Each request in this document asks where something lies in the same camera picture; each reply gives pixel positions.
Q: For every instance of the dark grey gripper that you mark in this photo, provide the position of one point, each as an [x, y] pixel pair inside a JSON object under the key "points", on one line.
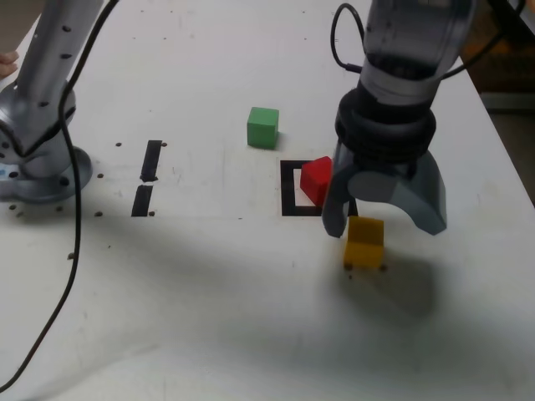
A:
{"points": [[382, 169]]}

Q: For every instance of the yellow cube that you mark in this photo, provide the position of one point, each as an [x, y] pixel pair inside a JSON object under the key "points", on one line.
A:
{"points": [[363, 250]]}

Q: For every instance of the red cube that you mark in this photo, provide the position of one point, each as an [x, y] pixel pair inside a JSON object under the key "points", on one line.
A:
{"points": [[315, 179]]}

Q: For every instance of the green cube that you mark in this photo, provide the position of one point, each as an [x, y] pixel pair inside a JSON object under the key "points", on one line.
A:
{"points": [[262, 131]]}

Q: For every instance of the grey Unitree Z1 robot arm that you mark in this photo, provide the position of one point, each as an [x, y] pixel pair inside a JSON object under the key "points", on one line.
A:
{"points": [[46, 62]]}

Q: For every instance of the black tape square outline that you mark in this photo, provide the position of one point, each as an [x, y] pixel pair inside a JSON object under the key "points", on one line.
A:
{"points": [[288, 188]]}

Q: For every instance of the person's hand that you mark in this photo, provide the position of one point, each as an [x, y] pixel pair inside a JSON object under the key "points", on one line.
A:
{"points": [[8, 62]]}

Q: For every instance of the brown wooden furniture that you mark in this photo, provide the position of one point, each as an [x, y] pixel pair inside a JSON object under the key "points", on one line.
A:
{"points": [[501, 71]]}

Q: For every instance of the black tape strip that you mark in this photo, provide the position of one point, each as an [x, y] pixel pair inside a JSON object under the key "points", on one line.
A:
{"points": [[150, 163]]}

